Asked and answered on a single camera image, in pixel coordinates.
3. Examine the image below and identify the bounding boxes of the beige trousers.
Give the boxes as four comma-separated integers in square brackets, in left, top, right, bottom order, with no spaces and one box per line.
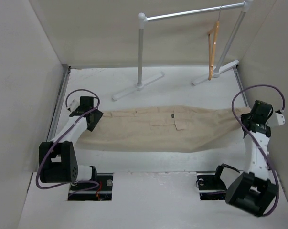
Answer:
[77,105,250,153]

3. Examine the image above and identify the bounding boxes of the wooden clothes hanger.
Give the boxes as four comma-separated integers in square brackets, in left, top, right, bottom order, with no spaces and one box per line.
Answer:
[207,6,222,81]

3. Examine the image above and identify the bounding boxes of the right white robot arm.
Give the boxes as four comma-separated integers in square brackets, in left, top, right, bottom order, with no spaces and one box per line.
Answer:
[225,100,285,217]

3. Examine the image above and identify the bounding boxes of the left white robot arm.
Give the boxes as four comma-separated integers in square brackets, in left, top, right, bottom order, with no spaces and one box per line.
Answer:
[39,96,103,190]

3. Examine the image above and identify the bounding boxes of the white and silver clothes rack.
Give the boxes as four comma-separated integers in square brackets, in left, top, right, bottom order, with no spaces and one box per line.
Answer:
[112,0,253,101]

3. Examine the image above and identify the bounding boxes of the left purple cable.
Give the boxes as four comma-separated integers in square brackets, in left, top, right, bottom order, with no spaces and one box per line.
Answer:
[35,89,101,200]

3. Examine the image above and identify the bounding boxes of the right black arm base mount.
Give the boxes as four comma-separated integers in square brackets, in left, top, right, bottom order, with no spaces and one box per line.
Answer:
[195,173,227,201]

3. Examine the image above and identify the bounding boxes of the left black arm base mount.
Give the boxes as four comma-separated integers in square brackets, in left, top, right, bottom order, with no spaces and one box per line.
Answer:
[67,173,114,201]

